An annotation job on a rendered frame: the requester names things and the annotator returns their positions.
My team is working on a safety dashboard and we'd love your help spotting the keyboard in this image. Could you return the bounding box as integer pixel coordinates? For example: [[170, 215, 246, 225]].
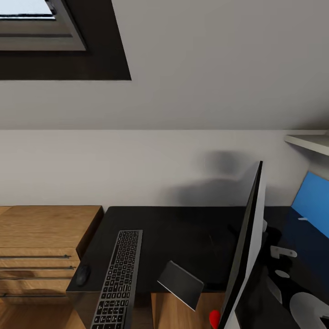
[[90, 229, 143, 329]]

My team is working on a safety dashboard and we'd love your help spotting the mouse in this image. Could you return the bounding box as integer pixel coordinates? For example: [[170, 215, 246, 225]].
[[76, 266, 90, 286]]

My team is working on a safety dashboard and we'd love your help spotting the monitor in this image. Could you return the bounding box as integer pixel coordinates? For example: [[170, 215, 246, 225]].
[[207, 161, 282, 329]]

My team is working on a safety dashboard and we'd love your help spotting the notebook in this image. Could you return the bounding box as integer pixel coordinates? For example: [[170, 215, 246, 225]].
[[158, 261, 204, 312]]

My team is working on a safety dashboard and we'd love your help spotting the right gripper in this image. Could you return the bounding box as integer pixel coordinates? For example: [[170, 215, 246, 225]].
[[257, 251, 292, 273]]

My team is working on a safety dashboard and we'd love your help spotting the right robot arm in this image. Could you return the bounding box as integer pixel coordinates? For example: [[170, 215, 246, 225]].
[[257, 245, 329, 329]]

